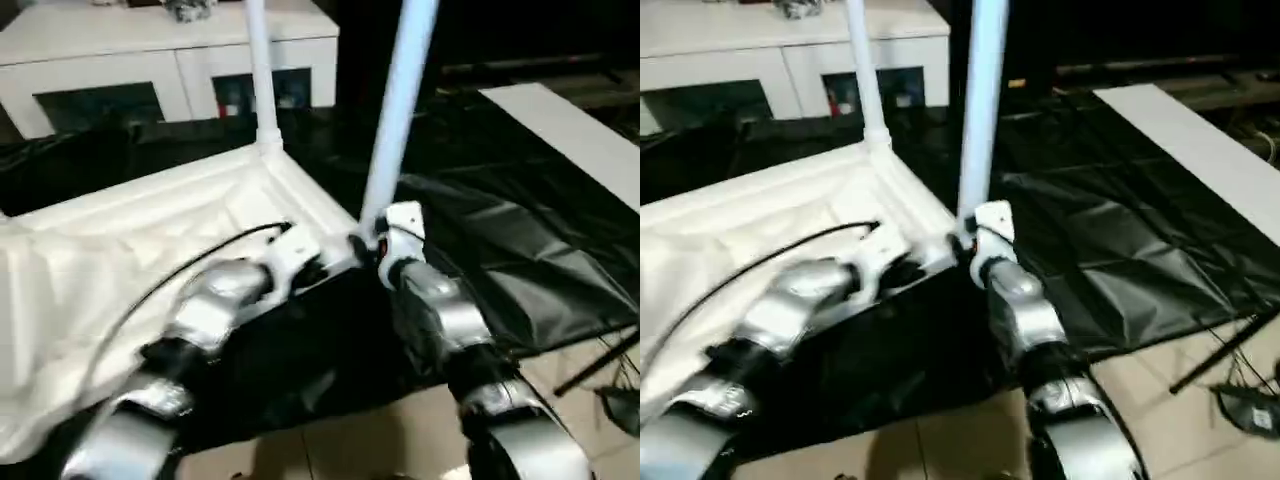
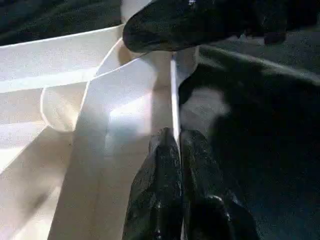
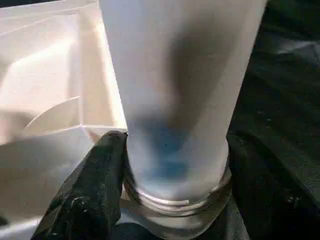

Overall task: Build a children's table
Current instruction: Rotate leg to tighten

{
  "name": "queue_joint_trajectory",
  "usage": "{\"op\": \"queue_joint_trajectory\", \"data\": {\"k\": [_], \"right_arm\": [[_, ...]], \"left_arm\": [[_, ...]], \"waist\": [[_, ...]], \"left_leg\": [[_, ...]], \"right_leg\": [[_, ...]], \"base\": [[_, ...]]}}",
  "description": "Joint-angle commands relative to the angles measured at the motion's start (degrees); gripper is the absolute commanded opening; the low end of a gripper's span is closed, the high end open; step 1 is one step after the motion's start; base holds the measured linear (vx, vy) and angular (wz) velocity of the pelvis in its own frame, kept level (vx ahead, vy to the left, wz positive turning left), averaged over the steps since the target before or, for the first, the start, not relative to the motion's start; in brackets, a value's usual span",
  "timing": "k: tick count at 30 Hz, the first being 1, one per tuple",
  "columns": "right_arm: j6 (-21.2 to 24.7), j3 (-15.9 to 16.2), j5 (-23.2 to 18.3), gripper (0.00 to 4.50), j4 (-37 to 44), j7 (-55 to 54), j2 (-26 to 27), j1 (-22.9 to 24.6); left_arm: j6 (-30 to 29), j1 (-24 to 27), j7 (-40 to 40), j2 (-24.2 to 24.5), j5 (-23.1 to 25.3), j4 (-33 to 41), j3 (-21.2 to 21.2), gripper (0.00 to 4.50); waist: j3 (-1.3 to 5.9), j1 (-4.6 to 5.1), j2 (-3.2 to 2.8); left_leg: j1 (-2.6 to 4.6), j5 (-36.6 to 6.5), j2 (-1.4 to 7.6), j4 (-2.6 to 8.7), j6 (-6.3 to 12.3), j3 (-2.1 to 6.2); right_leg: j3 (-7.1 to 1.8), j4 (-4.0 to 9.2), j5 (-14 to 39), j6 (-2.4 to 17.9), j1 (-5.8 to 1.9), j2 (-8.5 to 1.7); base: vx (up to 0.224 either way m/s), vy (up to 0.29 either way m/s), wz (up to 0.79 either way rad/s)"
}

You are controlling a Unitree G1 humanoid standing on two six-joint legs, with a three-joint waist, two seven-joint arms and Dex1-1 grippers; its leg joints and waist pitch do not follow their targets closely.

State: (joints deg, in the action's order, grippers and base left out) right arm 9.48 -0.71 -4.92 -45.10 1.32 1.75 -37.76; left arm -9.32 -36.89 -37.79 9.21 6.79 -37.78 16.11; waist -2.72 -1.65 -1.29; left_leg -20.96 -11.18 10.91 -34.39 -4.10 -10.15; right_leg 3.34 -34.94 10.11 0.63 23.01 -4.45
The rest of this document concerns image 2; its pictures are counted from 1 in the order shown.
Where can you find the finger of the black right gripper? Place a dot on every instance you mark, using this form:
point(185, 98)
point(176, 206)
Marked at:
point(187, 25)

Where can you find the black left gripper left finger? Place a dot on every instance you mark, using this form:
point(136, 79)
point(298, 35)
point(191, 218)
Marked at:
point(157, 195)

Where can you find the black mat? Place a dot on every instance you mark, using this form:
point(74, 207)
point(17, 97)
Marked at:
point(262, 137)

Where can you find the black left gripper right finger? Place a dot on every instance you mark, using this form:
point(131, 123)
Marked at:
point(215, 212)

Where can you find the white plastic table top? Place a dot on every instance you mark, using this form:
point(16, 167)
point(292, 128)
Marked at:
point(50, 62)

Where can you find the white plastic table leg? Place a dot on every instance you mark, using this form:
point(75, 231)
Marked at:
point(130, 10)

